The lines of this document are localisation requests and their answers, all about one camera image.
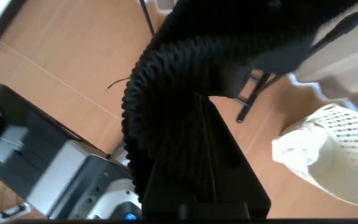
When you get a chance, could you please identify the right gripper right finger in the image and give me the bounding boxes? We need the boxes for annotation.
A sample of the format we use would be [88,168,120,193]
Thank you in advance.
[200,95,272,218]

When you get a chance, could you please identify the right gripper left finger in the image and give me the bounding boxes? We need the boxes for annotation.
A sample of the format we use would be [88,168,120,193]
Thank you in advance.
[141,102,213,218]

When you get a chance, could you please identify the black garment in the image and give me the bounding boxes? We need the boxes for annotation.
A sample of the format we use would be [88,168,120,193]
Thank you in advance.
[106,0,358,203]

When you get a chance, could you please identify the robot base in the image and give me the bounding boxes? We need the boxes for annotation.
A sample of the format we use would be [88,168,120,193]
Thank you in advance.
[0,83,145,220]

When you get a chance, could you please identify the black clothes rack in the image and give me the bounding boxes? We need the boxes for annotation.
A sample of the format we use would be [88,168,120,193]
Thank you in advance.
[138,0,358,124]

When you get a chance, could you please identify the white laundry basket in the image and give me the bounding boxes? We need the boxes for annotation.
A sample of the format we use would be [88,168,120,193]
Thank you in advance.
[280,103,358,211]

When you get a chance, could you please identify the white garment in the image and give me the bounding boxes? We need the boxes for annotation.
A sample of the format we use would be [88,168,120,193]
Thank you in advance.
[271,126,332,185]

